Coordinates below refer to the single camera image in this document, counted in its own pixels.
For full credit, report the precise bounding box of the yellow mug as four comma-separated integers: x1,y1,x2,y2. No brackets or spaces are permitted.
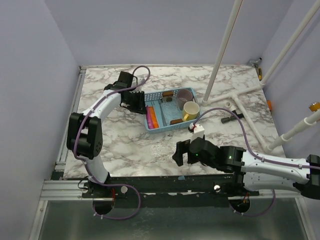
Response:
182,101,200,122

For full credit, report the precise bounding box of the mauve mug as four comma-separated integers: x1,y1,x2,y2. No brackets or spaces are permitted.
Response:
176,89,193,110

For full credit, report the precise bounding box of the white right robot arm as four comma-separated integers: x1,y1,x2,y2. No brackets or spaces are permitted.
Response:
172,137,320,200

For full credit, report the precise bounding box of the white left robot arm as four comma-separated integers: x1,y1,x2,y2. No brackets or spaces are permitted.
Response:
66,71,147,198

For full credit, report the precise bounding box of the light blue perforated basket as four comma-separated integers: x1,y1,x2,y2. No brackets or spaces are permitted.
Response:
144,87,198,134

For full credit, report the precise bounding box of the orange yellow clamp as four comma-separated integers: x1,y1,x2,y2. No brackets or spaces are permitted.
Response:
308,102,320,112

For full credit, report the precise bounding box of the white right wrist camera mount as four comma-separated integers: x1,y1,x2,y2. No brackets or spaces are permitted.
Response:
188,123,205,142

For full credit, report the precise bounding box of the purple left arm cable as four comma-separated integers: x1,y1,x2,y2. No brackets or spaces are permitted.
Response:
74,65,151,186

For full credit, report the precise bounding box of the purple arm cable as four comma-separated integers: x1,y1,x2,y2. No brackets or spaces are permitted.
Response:
193,107,320,168
74,65,151,186

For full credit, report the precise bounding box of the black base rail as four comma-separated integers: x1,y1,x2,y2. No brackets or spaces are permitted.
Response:
73,174,258,209

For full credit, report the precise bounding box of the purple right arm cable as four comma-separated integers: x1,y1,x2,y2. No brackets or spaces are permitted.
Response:
193,107,320,168

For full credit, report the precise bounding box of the aluminium frame rail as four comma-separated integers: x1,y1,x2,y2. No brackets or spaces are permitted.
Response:
40,180,303,201

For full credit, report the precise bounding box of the white pvc pipe frame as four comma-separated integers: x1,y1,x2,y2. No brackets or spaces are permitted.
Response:
202,0,320,155

